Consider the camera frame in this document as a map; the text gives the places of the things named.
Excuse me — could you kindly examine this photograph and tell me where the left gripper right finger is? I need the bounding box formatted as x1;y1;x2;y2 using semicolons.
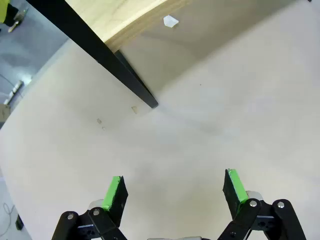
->
217;168;307;240

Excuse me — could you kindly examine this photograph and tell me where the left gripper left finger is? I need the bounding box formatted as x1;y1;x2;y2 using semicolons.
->
51;175;129;240

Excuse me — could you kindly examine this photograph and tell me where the cardboard box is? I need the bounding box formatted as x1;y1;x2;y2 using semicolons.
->
0;103;11;123

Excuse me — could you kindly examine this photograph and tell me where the white power strip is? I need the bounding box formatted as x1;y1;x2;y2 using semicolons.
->
4;79;25;105

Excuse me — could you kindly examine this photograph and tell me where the two-tier wooden black-frame shelf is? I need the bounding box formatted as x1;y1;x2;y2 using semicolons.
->
26;0;191;110

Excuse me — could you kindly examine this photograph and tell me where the small white plastic piece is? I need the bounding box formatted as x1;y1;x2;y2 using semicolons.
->
163;14;180;29

